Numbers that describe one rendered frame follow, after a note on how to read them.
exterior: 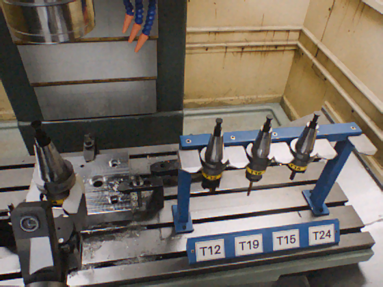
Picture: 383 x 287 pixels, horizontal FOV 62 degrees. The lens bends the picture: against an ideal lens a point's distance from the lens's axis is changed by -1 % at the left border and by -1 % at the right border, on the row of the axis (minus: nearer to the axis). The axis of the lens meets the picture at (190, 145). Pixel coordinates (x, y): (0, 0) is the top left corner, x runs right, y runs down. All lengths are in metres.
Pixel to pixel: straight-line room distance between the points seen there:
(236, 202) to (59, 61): 0.78
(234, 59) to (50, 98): 0.94
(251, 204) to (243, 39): 0.93
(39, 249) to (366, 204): 1.12
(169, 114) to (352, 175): 0.78
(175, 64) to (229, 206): 0.59
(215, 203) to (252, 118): 0.95
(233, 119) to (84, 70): 0.95
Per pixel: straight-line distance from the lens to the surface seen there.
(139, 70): 1.25
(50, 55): 1.24
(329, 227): 1.04
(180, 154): 0.74
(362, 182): 1.39
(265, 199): 1.10
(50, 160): 0.53
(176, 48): 1.26
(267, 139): 0.73
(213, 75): 1.79
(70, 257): 0.54
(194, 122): 1.83
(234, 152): 0.76
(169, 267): 0.94
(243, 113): 1.93
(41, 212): 0.45
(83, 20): 0.65
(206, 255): 0.93
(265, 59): 1.83
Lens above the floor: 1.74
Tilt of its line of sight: 43 degrees down
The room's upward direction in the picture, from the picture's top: 4 degrees clockwise
